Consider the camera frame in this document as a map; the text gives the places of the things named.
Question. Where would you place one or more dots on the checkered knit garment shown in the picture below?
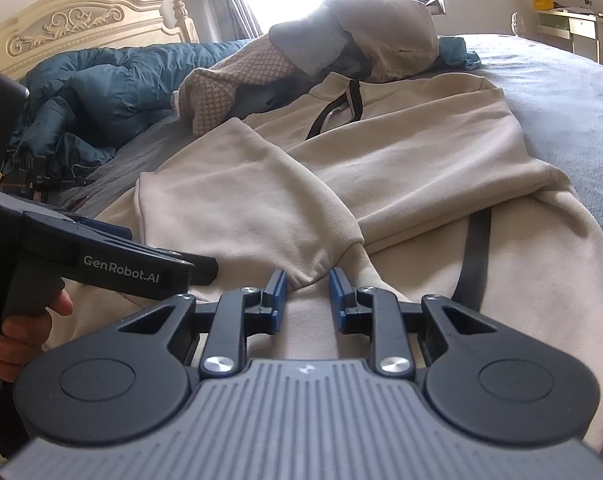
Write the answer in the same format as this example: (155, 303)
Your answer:
(231, 90)

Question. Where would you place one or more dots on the dark blue-grey garment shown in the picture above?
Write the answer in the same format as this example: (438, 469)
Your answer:
(276, 97)

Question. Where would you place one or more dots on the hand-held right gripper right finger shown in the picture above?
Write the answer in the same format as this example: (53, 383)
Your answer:
(337, 295)

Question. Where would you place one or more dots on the small white object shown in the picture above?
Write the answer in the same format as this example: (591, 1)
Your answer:
(517, 22)

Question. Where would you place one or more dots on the person's left hand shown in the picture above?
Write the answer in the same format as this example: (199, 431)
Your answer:
(16, 345)

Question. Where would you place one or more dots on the cream carved headboard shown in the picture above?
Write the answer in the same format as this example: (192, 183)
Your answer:
(81, 20)

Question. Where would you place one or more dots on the beige zip jacket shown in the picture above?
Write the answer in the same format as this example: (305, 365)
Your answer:
(406, 150)

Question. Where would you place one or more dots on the grey crumpled garment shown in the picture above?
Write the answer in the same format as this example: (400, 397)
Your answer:
(311, 40)

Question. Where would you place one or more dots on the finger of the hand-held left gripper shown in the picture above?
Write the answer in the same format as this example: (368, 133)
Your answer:
(106, 230)

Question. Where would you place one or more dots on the dark windowsill clutter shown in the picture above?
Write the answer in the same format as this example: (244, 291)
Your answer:
(426, 0)

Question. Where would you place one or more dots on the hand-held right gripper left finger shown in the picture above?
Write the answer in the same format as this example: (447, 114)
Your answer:
(280, 295)

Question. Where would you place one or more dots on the cream desk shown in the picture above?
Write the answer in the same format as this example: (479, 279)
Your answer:
(576, 27)

